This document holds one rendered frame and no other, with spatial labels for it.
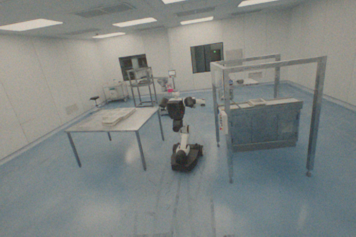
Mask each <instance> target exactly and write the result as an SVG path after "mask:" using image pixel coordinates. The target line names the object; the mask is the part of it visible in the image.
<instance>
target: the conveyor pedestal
mask: <svg viewBox="0 0 356 237"><path fill-rule="evenodd" d="M230 119H231V132H232V153H233V152H244V151H256V150H267V149H278V148H290V147H296V141H298V133H299V121H300V109H298V110H297V112H295V110H289V111H279V112H269V113H267V115H264V113H263V114H254V115H244V116H235V118H234V119H232V117H230Z"/></svg>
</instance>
